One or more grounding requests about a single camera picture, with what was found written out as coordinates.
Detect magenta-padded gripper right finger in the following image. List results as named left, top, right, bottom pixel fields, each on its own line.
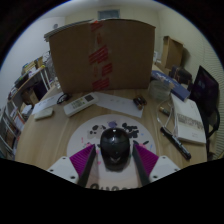
left=132, top=141, right=182, bottom=187

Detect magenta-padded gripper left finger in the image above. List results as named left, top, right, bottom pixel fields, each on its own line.
left=46, top=143, right=98, bottom=188

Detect black computer mouse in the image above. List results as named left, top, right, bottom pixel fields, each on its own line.
left=99, top=127, right=132, bottom=173

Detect white printed mouse pad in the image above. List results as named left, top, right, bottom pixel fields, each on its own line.
left=66, top=114, right=158, bottom=191

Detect black marker pen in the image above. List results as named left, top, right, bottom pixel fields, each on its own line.
left=159, top=126, right=193, bottom=161

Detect white notebook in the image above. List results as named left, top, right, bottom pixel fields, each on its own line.
left=170, top=93, right=207, bottom=145

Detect white shelf unit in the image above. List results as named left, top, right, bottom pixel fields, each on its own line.
left=0, top=103, right=24, bottom=160

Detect white paper sheet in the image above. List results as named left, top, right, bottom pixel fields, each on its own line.
left=94, top=91, right=144, bottom=119
left=31, top=92, right=69, bottom=116

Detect white remote with display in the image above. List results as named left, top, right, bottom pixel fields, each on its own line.
left=63, top=93, right=100, bottom=118

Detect small brown batteries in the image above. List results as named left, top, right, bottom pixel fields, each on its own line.
left=132, top=94, right=148, bottom=110

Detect clear plastic container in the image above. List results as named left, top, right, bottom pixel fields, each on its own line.
left=148, top=78, right=173, bottom=103

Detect blue book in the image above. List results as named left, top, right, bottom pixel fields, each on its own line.
left=150, top=69, right=192, bottom=102

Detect black office chair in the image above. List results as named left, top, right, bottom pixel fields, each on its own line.
left=189, top=65, right=221, bottom=158

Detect wooden side desk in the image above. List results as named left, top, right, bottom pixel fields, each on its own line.
left=8, top=64, right=51, bottom=108

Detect dark bag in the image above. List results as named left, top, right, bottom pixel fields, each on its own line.
left=169, top=65, right=194, bottom=86

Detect large brown cardboard box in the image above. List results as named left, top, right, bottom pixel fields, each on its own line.
left=48, top=18, right=157, bottom=95

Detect small brown cardboard box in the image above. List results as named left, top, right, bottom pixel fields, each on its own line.
left=160, top=35, right=184, bottom=71

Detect white cable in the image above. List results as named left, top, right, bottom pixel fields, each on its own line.
left=155, top=99, right=176, bottom=134

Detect black coiled cable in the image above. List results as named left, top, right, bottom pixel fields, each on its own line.
left=56, top=92, right=73, bottom=105

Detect wall window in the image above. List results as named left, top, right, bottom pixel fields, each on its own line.
left=97, top=9, right=120, bottom=20

